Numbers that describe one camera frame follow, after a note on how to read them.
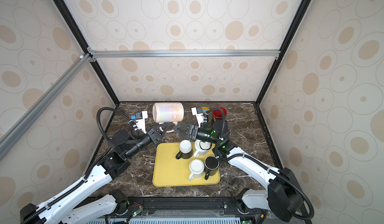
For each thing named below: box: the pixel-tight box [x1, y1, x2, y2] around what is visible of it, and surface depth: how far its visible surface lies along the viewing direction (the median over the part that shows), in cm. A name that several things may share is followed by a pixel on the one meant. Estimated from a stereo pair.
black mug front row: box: [204, 156, 220, 181], surface depth 80 cm
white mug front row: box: [188, 159, 205, 181], surface depth 81 cm
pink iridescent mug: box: [152, 102, 185, 133], surface depth 62 cm
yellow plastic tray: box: [152, 142, 221, 187], surface depth 87 cm
